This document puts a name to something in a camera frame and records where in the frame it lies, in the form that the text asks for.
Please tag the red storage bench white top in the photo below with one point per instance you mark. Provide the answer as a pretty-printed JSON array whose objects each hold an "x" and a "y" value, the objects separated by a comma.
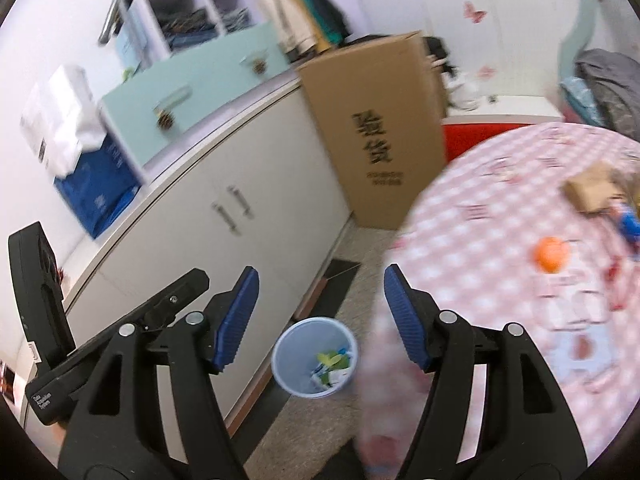
[{"x": 475, "y": 140}]

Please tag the pale wardrobe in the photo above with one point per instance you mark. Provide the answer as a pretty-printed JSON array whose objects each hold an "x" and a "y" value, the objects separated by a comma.
[{"x": 425, "y": 0}]

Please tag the large cardboard box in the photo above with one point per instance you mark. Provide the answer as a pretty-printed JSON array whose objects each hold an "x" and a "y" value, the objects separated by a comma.
[{"x": 370, "y": 85}]

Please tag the pale pink butterfly sticker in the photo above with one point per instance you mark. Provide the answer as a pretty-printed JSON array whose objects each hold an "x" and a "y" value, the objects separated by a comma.
[{"x": 484, "y": 71}]

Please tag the folded jeans stack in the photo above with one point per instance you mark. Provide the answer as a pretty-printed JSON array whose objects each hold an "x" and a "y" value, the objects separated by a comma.
[{"x": 192, "y": 30}]

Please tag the pink checked tablecloth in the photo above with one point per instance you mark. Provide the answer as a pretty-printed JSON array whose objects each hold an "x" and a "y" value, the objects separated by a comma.
[{"x": 475, "y": 260}]

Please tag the white plastic bag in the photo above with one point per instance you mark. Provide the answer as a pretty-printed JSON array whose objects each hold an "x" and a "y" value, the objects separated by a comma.
[{"x": 465, "y": 92}]

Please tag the cream hanging jacket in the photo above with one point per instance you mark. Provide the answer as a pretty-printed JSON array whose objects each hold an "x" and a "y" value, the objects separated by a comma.
[{"x": 272, "y": 5}]

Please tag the light blue storage box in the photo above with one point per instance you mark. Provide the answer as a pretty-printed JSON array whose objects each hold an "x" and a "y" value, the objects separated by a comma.
[{"x": 127, "y": 42}]

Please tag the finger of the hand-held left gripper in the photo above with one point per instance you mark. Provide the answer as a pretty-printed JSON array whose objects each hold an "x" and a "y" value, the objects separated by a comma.
[{"x": 175, "y": 295}]

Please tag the grey rolled quilt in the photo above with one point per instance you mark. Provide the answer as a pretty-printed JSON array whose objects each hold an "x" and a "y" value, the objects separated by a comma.
[{"x": 610, "y": 85}]

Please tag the black clothing heap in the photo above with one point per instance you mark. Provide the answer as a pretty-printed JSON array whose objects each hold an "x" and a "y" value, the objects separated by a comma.
[{"x": 437, "y": 55}]

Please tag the mint drawer unit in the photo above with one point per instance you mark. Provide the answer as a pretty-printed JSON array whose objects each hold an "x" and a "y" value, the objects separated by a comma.
[{"x": 215, "y": 70}]

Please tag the white paper bag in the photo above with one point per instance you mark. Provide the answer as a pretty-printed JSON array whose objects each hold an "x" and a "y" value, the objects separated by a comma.
[{"x": 65, "y": 110}]

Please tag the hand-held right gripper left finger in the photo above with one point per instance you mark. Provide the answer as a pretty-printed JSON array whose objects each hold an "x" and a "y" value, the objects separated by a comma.
[{"x": 235, "y": 325}]

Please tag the green leaf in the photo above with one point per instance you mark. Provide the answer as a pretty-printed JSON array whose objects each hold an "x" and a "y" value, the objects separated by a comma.
[{"x": 332, "y": 358}]

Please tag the blue checked pillow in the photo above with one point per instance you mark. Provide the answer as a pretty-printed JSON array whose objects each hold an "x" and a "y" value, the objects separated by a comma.
[{"x": 580, "y": 100}]

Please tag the orange peel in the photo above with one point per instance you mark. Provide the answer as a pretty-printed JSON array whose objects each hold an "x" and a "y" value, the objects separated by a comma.
[{"x": 550, "y": 255}]

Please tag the green toy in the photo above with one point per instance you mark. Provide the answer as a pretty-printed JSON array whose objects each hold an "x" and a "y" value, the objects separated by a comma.
[{"x": 130, "y": 72}]

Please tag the green hanging garment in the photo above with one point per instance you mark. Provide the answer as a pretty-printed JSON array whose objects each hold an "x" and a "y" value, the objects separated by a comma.
[{"x": 320, "y": 0}]

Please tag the lavender white shelf unit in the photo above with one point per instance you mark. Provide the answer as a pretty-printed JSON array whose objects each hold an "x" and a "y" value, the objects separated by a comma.
[{"x": 141, "y": 20}]

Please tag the light blue trash bin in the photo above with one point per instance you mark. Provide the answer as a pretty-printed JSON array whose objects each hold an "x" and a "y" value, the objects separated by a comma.
[{"x": 295, "y": 355}]

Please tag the blue shopping bag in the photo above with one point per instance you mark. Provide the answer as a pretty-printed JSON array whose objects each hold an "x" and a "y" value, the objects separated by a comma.
[{"x": 95, "y": 185}]

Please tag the white low cabinet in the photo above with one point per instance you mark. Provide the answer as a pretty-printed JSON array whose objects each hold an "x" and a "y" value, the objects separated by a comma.
[{"x": 200, "y": 200}]

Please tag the pinecone drawer ornament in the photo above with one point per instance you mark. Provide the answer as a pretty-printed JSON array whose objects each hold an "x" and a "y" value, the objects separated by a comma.
[
  {"x": 164, "y": 119},
  {"x": 259, "y": 66}
]

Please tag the grey metal handrail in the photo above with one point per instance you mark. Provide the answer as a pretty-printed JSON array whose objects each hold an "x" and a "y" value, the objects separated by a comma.
[{"x": 112, "y": 10}]

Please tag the mint bunk bed frame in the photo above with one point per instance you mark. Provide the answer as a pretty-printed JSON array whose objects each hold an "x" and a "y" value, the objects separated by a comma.
[{"x": 575, "y": 25}]

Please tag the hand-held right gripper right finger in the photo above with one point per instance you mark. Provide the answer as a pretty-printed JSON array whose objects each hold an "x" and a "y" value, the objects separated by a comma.
[{"x": 407, "y": 325}]

